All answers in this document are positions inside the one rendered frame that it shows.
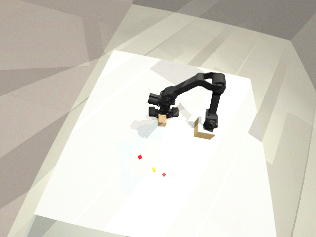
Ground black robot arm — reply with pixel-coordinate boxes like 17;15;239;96
148;72;226;132

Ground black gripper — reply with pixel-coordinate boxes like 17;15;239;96
149;106;179;119

